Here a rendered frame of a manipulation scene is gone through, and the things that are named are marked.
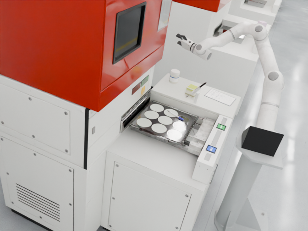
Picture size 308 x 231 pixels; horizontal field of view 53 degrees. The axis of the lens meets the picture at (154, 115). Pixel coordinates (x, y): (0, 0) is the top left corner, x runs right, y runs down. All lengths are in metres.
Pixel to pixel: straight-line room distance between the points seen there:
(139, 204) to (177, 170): 0.38
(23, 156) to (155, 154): 0.81
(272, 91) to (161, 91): 0.77
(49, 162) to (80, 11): 0.95
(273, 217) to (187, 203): 1.29
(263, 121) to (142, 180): 0.88
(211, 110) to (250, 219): 1.01
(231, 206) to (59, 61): 1.70
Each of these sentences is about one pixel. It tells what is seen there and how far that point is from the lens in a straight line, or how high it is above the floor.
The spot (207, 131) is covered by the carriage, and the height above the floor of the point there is 0.88.
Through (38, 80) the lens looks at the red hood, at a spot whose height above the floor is 1.28.
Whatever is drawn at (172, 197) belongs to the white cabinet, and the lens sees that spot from 1.88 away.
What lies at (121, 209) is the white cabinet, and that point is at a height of 0.37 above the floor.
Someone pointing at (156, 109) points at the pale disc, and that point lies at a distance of 2.17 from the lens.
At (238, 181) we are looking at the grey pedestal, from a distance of 2.37.
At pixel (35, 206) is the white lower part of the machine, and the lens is 2.36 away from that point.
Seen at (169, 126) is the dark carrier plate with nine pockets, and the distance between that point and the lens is 2.02.
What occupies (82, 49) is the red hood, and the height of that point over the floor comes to 1.52.
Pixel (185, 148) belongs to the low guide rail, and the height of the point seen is 0.84.
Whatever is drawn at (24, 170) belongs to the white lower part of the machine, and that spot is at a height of 0.57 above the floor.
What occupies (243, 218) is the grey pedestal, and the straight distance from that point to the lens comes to 2.73.
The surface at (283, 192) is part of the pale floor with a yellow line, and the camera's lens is 3.29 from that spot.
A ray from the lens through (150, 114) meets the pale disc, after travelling 2.09.
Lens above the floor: 2.07
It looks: 34 degrees down
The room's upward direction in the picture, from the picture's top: 10 degrees clockwise
